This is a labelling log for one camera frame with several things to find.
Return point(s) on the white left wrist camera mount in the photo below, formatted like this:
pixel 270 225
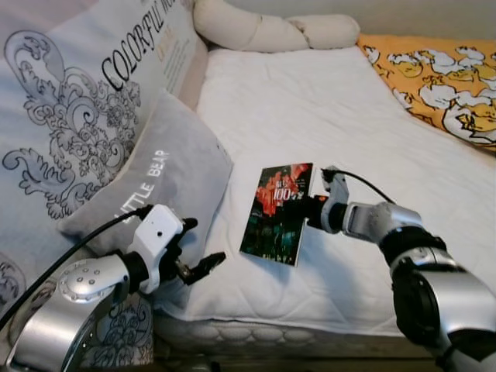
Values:
pixel 159 232

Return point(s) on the yellow cartoon egg quilt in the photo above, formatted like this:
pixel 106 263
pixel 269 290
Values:
pixel 434 77

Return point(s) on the grey patterned mattress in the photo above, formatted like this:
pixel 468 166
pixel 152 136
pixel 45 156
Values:
pixel 271 333

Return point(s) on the white cloth blue floral print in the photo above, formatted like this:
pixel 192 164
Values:
pixel 62 93

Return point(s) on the long beige bolster pillow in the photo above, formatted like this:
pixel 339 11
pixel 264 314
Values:
pixel 240 27

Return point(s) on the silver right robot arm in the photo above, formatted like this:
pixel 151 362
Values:
pixel 449 294

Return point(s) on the grey little bear pillow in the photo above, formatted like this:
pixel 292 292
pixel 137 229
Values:
pixel 170 155

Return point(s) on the white quilted mattress pad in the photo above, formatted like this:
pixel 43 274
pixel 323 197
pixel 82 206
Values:
pixel 310 108

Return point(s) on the dark book red flower cover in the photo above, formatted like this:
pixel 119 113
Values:
pixel 275 225

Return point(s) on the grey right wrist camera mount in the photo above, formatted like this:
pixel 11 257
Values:
pixel 335 190

